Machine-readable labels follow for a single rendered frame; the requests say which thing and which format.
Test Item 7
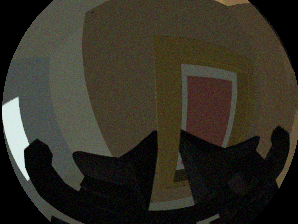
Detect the brown flat board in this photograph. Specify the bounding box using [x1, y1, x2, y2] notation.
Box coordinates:
[82, 0, 261, 157]

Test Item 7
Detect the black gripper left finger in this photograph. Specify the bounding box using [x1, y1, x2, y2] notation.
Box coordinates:
[72, 131, 157, 210]

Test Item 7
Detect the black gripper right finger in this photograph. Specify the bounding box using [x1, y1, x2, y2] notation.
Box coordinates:
[178, 129, 259, 205]

